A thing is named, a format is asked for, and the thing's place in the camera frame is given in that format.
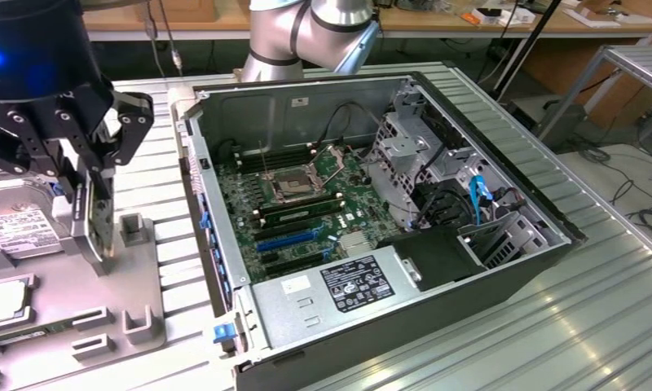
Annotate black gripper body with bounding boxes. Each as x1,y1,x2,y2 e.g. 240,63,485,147
0,0,116,114

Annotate green graphics card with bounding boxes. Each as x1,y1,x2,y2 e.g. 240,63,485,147
68,165,120,278

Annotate silver hard disk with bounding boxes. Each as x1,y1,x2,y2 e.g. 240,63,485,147
0,173,70,262

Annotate thin locking lever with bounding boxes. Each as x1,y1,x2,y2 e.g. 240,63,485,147
256,138,272,181

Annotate black RAM slot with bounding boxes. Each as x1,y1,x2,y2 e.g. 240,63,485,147
240,157,315,174
236,149,314,165
255,191,338,213
258,198,343,221
234,145,313,160
256,195,341,217
238,153,315,169

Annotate wooden desk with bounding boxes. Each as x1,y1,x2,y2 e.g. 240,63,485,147
80,0,652,42

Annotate CPU socket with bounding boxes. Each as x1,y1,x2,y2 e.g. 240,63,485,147
264,169,321,201

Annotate grey parts rack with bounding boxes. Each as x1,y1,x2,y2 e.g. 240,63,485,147
0,191,168,391

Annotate silver CPU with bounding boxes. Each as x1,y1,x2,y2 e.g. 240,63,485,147
0,279,32,323

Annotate metal socket cover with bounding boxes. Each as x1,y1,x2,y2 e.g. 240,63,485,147
307,144,350,185

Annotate black expansion slot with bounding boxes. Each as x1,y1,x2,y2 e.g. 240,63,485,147
252,225,307,243
266,260,329,279
260,248,326,266

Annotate installed RAM stick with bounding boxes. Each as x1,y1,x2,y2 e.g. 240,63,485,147
260,200,345,227

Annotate blue expansion slot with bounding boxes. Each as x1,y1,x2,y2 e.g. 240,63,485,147
256,230,315,252

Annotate green RAM stick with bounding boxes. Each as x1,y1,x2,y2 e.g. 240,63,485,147
0,319,80,348

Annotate green motherboard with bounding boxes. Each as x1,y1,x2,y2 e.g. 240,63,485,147
215,144,409,286

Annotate silver drive cage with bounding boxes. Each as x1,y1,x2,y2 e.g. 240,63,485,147
369,112,473,213

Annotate silver chipset heatsink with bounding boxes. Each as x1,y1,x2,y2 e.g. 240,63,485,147
337,234,374,258

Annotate silver power supply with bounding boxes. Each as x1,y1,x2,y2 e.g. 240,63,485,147
252,244,426,352

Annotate blue case latch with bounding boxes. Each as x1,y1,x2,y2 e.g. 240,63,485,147
210,322,236,342

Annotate black plastic shroud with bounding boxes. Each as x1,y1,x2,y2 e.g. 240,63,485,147
378,226,491,292

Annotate orange white box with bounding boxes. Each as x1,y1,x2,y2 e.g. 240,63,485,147
463,7,538,26

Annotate open black PC case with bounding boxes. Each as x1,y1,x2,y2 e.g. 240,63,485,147
168,71,589,391

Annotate silver disk bay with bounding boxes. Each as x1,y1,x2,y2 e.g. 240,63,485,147
459,211,557,270

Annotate black pole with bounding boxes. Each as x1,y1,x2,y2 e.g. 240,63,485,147
491,0,565,93

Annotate black box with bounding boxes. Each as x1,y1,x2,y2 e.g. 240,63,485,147
509,95,587,138

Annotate white papers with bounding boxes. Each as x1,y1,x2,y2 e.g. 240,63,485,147
562,7,625,29

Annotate cardboard box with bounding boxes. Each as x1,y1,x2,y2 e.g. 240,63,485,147
525,40,652,130

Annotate grey hanging cable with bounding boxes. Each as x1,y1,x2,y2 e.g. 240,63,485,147
146,0,187,78

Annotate black loop wire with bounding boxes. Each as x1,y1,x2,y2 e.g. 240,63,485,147
325,103,386,144

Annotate black wire bundle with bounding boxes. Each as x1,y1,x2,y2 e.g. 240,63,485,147
410,181,473,233

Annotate blue disk wire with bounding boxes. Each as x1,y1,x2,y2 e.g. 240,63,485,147
467,174,497,226

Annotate metal frame table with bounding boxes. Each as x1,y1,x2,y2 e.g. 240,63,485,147
538,43,652,143

